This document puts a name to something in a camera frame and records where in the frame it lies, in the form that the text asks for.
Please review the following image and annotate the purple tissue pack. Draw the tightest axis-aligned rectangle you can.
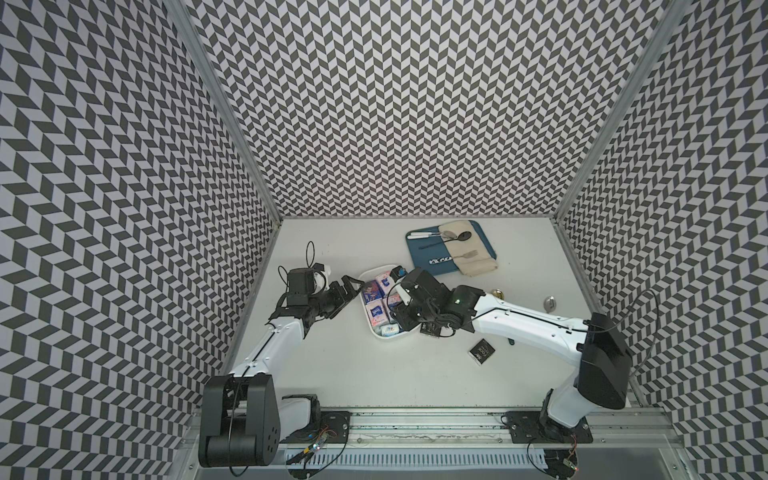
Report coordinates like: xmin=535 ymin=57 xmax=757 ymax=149
xmin=361 ymin=280 xmax=384 ymax=305

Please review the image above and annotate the pink white tissue pack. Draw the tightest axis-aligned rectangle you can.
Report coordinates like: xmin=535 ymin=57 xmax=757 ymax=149
xmin=375 ymin=272 xmax=396 ymax=297

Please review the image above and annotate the white storage box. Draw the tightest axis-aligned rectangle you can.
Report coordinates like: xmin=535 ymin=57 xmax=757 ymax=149
xmin=360 ymin=265 xmax=409 ymax=341

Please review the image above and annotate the light blue tissue pack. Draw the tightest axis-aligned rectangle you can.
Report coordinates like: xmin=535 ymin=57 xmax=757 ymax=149
xmin=379 ymin=324 xmax=400 ymax=338

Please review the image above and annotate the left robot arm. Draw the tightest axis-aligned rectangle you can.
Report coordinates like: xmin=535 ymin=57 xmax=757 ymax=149
xmin=198 ymin=267 xmax=364 ymax=470

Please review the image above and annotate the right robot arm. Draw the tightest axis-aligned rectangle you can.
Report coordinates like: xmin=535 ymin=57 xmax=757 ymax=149
xmin=394 ymin=277 xmax=632 ymax=436

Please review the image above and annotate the black tissue pack lower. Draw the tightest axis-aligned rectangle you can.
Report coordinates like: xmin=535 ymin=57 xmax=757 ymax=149
xmin=469 ymin=339 xmax=495 ymax=365

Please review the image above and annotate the beige cloth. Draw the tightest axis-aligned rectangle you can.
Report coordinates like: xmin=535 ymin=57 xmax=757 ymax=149
xmin=439 ymin=220 xmax=498 ymax=277

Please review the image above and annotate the teal tray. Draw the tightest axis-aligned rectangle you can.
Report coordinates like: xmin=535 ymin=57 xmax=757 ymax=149
xmin=405 ymin=220 xmax=498 ymax=277

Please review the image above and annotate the dark metal spoon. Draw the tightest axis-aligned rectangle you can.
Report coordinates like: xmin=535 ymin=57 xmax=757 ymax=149
xmin=419 ymin=231 xmax=472 ymax=249

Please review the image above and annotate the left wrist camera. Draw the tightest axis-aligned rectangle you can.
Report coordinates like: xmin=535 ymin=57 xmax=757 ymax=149
xmin=286 ymin=263 xmax=328 ymax=307

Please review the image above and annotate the patterned handle fork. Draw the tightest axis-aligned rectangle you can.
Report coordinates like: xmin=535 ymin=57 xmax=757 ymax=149
xmin=429 ymin=250 xmax=478 ymax=265

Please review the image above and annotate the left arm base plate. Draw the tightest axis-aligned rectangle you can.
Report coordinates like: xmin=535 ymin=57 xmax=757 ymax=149
xmin=280 ymin=410 xmax=351 ymax=446

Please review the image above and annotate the aluminium front rail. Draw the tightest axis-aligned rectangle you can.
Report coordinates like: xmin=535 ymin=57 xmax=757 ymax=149
xmin=179 ymin=407 xmax=682 ymax=450

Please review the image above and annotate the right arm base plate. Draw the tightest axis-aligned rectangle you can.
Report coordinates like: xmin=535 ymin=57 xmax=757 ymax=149
xmin=501 ymin=410 xmax=594 ymax=445

